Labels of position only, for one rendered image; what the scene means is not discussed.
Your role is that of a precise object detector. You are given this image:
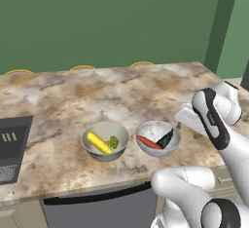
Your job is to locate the yellow corn cob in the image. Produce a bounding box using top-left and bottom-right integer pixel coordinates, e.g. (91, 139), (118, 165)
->
(85, 131), (115, 156)

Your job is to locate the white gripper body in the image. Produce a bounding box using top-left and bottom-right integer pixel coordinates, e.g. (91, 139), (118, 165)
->
(173, 102), (209, 137)

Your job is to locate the yellow stool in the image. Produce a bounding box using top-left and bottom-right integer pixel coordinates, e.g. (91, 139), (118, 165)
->
(69, 64), (97, 71)
(4, 68), (34, 76)
(129, 60), (156, 68)

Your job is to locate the beige cupboard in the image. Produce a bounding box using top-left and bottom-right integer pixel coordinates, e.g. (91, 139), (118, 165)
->
(0, 200), (50, 228)

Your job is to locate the orange carrot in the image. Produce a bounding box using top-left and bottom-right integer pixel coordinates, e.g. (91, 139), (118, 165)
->
(136, 134), (164, 151)

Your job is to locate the beige bowl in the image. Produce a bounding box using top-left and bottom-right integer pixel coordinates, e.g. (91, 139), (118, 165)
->
(81, 121), (130, 164)

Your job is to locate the beige drawer front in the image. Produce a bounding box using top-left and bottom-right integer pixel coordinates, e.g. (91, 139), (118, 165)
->
(212, 165), (243, 206)

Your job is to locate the dark appliance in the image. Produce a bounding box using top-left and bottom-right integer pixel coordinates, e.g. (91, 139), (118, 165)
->
(239, 58), (249, 93)

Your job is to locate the green broccoli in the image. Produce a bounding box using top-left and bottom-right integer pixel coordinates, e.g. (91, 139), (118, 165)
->
(105, 135), (121, 151)

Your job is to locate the black hob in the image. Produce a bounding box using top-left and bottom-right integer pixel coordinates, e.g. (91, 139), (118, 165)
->
(0, 115), (35, 186)

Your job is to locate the grey dishwasher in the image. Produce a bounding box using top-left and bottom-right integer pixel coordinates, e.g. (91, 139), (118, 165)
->
(41, 180), (160, 228)

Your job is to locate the white bowl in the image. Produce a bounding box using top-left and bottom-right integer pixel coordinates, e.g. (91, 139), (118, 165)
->
(134, 120), (182, 159)

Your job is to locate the dark purple eggplant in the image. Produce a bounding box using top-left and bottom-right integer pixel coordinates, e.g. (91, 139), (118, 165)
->
(156, 128), (175, 150)

